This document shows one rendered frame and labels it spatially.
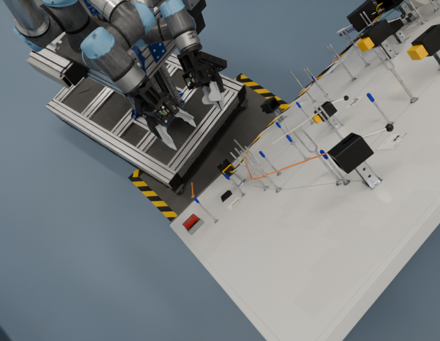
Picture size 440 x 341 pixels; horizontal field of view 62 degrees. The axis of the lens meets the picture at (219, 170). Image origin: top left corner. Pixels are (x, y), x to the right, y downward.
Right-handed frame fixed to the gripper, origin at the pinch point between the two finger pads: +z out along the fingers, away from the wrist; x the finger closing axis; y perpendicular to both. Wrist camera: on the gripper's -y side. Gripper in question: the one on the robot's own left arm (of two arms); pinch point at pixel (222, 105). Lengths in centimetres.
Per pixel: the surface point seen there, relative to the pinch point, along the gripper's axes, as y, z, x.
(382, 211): 33, 25, 60
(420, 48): -3, 7, 60
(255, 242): 36, 29, 31
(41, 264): 42, 45, -181
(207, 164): -65, 33, -111
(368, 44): -27.8, 2.1, 38.3
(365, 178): 27, 22, 56
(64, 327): 53, 81, -153
